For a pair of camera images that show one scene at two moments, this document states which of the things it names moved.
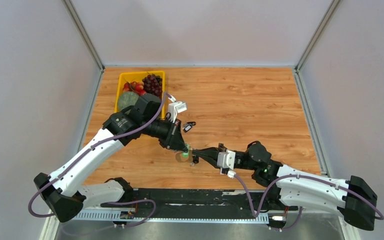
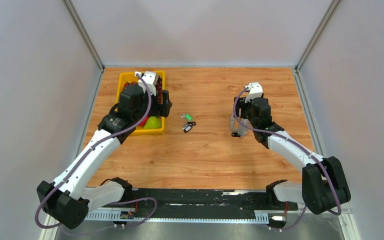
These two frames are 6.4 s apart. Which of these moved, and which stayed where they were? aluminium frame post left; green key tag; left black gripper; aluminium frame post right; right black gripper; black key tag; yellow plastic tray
Moved: green key tag; left black gripper; right black gripper
Stayed: black key tag; aluminium frame post left; yellow plastic tray; aluminium frame post right
